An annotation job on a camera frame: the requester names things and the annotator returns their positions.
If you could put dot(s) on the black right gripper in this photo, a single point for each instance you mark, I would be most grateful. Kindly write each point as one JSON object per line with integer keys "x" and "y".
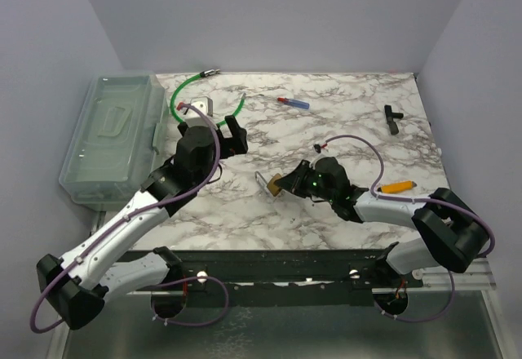
{"x": 294, "y": 181}

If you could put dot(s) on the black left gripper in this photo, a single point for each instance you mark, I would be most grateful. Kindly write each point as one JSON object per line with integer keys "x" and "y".
{"x": 235, "y": 145}

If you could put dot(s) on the brass padlock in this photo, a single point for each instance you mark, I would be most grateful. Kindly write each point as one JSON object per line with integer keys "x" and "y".
{"x": 268, "y": 186}

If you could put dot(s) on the green cable lock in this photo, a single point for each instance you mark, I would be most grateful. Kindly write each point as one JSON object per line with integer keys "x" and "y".
{"x": 203, "y": 74}

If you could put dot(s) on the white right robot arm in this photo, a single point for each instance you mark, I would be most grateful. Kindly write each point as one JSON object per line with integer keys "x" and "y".
{"x": 450, "y": 236}

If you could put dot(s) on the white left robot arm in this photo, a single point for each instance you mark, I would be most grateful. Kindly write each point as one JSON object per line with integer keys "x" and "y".
{"x": 80, "y": 282}

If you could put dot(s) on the blue red small screwdriver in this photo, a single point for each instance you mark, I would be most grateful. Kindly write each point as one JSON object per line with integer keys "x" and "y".
{"x": 294, "y": 103}

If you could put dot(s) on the yellow utility knife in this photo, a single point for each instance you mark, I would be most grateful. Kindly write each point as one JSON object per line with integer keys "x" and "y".
{"x": 396, "y": 188}

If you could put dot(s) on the clear plastic storage box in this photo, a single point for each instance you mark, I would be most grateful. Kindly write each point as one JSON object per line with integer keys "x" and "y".
{"x": 118, "y": 141}

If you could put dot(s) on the black T-shaped tool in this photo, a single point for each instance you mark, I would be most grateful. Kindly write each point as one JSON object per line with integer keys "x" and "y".
{"x": 391, "y": 118}

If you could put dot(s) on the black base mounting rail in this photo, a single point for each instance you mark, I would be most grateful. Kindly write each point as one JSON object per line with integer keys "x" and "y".
{"x": 283, "y": 278}

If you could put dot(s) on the aluminium extrusion rail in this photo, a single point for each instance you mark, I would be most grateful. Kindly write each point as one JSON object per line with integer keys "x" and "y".
{"x": 478, "y": 276}

